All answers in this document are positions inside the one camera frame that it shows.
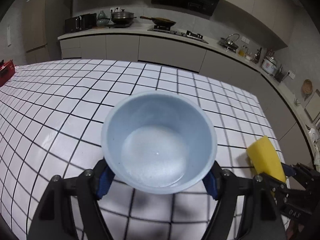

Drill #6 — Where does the yellow sponge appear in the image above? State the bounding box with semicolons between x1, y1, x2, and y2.
246;136;286;183

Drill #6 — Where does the blue white paper cup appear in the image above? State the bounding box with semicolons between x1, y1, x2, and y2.
101;91;217;194

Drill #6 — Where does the white cutting board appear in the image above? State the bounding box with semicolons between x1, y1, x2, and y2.
304;89;320;122

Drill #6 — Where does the woven bamboo basket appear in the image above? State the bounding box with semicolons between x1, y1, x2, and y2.
302;79;313;96

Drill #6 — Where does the black utensil holder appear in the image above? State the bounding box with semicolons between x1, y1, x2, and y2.
274;65;289;83

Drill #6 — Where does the white rice cooker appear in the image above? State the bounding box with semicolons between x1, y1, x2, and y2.
261;56;278;76

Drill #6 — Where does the dark glass bottle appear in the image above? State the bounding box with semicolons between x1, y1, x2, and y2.
253;47;262;64

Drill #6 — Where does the yellow liquid jar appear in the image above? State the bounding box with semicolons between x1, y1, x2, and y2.
238;45;248;57

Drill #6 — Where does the red metal box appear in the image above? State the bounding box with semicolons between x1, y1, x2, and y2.
0;60;16;87

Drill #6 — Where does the gas stove top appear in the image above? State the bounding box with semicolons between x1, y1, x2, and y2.
148;28;208;44

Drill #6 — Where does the black frying pan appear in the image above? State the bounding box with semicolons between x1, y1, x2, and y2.
139;16;176;28

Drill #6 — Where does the black microwave oven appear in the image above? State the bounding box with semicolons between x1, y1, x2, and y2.
65;13;97;34

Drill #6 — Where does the green ceramic jar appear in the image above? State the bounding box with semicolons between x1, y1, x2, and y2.
97;10;108;27

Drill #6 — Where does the beige refrigerator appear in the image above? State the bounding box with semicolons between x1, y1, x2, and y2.
22;0;64;64

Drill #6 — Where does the grey lidded pot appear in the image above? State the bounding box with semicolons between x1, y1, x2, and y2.
111;9;135;27

